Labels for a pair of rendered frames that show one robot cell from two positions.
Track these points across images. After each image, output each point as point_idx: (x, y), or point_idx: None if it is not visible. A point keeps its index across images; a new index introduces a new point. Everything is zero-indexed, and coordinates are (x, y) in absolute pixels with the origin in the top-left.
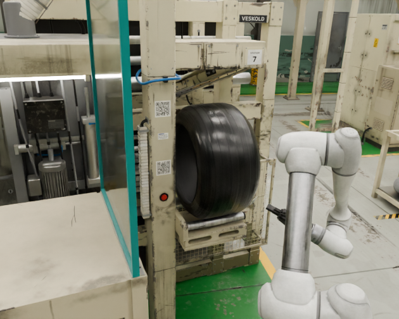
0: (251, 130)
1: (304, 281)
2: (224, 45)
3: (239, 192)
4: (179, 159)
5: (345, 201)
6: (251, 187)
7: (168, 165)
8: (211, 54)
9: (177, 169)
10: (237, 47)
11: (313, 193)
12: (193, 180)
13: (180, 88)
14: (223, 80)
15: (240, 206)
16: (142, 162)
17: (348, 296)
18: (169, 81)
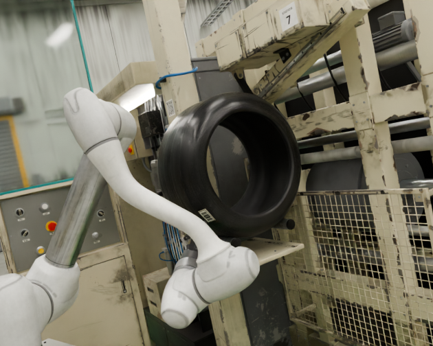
0: (194, 118)
1: (34, 263)
2: (255, 19)
3: (174, 193)
4: (271, 174)
5: (143, 210)
6: (179, 190)
7: None
8: (247, 37)
9: (264, 184)
10: (267, 14)
11: (79, 176)
12: (272, 200)
13: (264, 86)
14: (302, 62)
15: None
16: None
17: None
18: (168, 81)
